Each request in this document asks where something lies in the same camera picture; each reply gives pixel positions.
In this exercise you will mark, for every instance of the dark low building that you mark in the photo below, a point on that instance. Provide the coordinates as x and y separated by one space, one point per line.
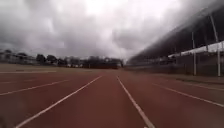
100 64

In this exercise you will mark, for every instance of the red running track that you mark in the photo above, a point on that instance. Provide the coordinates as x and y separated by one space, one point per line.
103 106

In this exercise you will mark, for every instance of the row of trees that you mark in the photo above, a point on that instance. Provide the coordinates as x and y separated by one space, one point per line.
50 59

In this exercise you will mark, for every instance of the grandstand building with roof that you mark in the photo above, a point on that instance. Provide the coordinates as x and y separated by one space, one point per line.
186 50

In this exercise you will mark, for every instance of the pale grass field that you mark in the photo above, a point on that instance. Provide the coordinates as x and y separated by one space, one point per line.
30 67

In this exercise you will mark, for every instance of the grey paved strip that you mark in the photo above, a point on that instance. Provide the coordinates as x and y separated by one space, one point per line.
200 79

